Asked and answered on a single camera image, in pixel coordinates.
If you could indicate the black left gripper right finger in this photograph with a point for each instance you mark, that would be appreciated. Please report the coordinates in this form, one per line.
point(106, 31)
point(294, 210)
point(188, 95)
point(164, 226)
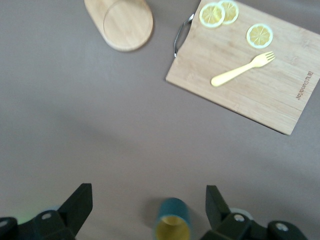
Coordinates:
point(216, 205)

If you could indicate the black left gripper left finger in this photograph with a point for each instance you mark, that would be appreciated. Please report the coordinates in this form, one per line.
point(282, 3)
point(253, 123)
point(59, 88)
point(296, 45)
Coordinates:
point(75, 207)

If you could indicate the dark teal cup yellow inside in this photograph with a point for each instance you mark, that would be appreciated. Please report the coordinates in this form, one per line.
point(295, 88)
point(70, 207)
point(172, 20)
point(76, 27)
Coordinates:
point(172, 212)

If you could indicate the wooden mug tree rack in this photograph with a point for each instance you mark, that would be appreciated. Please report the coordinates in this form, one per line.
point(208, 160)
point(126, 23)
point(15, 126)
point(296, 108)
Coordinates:
point(125, 27)

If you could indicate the brown table cover mat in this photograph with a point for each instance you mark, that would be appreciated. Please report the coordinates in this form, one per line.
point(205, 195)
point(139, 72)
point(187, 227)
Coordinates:
point(100, 125)

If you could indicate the yellow plastic fork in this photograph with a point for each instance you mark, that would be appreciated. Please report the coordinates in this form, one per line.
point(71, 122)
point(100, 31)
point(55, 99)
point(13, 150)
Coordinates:
point(237, 72)

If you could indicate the lemon slice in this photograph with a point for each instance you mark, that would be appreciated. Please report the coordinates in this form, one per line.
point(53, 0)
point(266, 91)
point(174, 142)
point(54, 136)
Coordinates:
point(232, 12)
point(259, 36)
point(212, 15)

